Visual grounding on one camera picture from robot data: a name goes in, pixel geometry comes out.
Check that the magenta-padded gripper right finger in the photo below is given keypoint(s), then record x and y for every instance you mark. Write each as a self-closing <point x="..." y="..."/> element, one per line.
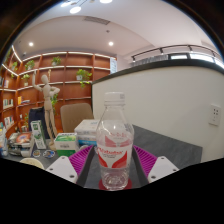
<point x="163" y="166"/>

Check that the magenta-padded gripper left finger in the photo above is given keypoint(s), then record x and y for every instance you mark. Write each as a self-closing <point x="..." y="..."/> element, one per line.
<point x="60" y="166"/>

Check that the clear plastic water bottle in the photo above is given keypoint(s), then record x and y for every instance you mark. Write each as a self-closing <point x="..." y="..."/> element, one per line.
<point x="115" y="146"/>

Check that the small round badge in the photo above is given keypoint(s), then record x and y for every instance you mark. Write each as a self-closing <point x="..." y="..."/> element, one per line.
<point x="49" y="154"/>
<point x="36" y="153"/>

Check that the small green white box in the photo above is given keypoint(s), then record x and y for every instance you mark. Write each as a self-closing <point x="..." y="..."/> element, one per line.
<point x="65" y="145"/>

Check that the green and white carton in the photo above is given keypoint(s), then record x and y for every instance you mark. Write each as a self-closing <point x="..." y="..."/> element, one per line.
<point x="38" y="133"/>

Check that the tan upholstered chair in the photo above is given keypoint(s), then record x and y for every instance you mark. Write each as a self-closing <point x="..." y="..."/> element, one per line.
<point x="75" y="116"/>

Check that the colourful book stack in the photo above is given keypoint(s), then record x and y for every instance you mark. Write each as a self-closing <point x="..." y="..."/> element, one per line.
<point x="3" y="143"/>

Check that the wooden artist mannequin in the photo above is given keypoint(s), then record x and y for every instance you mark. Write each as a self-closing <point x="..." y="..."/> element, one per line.
<point x="48" y="100"/>

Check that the wooden shelf unit with books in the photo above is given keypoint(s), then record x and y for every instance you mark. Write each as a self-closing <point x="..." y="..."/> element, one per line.
<point x="71" y="76"/>

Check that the grey curtain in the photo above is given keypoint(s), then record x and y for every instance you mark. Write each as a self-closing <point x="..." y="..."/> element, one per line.
<point x="150" y="60"/>

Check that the window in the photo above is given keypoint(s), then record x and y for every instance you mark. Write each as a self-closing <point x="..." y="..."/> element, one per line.
<point x="200" y="57"/>

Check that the recessed ceiling light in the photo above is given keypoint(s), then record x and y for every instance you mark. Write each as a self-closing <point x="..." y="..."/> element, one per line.
<point x="110" y="43"/>
<point x="31" y="44"/>

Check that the ceiling air vent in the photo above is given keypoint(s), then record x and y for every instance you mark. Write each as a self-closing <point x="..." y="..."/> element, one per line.
<point x="96" y="20"/>

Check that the branched ceiling lamp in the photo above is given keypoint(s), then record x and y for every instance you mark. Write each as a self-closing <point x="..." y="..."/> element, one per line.
<point x="75" y="10"/>

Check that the white wall socket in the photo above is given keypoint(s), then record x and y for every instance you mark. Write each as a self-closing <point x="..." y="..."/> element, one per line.
<point x="215" y="115"/>

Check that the black ceiling track rail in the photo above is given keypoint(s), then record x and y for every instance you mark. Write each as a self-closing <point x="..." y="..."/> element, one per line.
<point x="173" y="48"/>

